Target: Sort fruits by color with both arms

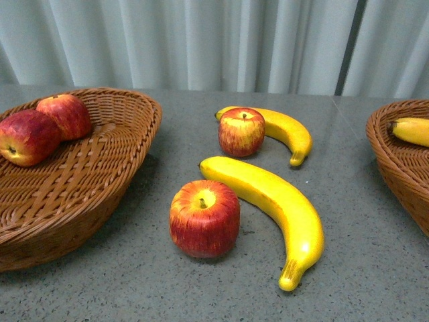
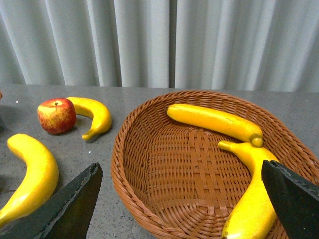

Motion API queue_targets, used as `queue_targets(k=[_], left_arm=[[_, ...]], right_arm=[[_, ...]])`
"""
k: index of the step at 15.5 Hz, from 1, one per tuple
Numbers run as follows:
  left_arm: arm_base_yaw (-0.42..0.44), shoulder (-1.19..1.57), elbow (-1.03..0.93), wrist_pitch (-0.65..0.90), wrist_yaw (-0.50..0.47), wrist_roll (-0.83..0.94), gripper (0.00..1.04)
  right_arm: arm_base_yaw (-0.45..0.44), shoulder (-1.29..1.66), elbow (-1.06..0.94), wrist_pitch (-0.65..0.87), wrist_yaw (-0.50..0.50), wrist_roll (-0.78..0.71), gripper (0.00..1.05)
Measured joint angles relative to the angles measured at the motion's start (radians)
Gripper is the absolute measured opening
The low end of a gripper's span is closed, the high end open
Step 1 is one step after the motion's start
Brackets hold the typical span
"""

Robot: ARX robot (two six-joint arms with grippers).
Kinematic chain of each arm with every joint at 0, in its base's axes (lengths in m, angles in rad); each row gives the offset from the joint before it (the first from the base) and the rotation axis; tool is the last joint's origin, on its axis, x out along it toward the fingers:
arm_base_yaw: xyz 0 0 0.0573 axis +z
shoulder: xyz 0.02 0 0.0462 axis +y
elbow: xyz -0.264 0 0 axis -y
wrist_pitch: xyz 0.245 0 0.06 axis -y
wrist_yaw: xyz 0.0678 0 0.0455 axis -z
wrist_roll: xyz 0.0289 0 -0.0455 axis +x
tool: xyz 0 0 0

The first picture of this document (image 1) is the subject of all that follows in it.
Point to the red yellow apple small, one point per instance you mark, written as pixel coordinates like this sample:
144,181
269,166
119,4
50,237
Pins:
241,131

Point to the large yellow banana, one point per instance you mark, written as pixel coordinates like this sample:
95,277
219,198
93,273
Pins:
284,203

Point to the large red apple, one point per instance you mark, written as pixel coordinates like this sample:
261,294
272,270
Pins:
205,219

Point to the small yellow banana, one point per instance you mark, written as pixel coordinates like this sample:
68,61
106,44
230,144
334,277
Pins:
290,132

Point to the red apple at back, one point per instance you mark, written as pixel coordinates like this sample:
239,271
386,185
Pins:
70,114

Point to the brown wicker basket left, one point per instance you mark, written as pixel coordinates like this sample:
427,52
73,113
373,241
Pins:
50,209

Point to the brown wicker basket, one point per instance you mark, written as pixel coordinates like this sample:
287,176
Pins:
50,209
403,166

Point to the dark red apple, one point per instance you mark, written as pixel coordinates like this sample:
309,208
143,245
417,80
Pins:
29,137

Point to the brown wicker basket right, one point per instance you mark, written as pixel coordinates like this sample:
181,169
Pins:
403,166

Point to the white pleated curtain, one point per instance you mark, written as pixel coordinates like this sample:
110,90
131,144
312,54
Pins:
351,48

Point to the yellow banana in basket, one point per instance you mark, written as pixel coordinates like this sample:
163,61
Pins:
411,129

